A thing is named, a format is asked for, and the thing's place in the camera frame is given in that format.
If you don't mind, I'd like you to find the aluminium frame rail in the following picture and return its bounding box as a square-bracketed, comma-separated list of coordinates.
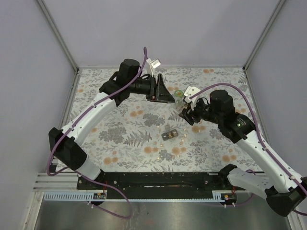
[33, 172, 78, 192]

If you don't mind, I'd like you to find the green bottle cap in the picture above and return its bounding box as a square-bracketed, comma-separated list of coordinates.
[174, 90, 184, 98]

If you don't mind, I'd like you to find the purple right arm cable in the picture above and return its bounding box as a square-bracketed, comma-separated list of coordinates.
[189, 83, 307, 215]

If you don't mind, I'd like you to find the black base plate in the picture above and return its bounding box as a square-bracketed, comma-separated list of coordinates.
[76, 171, 247, 199]

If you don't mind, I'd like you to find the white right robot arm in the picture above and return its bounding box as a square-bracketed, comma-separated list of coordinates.
[180, 87, 307, 217]

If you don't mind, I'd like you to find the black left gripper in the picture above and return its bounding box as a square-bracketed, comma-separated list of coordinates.
[129, 74, 175, 103]

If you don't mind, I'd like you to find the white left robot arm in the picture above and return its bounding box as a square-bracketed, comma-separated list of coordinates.
[48, 57, 175, 189]

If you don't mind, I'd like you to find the right aluminium corner post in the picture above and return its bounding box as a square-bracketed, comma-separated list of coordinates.
[243, 0, 287, 73]

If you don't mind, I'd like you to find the aluminium corner post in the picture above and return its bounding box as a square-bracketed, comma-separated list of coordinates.
[35, 0, 79, 73]
[243, 0, 287, 73]

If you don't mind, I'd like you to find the grey weekly pill organizer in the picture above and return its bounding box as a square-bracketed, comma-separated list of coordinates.
[161, 125, 178, 141]

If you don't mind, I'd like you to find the floral table mat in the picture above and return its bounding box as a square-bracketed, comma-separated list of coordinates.
[82, 68, 261, 172]

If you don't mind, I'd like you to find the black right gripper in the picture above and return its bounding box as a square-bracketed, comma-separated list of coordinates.
[178, 97, 223, 127]

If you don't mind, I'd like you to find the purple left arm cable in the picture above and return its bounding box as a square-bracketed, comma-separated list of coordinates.
[45, 46, 147, 220]

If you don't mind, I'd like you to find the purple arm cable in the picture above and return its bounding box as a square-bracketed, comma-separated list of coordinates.
[45, 46, 147, 220]
[189, 83, 307, 215]

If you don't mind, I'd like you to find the white cable duct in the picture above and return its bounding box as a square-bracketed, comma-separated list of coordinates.
[44, 190, 225, 203]

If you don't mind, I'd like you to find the left aluminium corner post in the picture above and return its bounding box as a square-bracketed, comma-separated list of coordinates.
[35, 0, 79, 73]

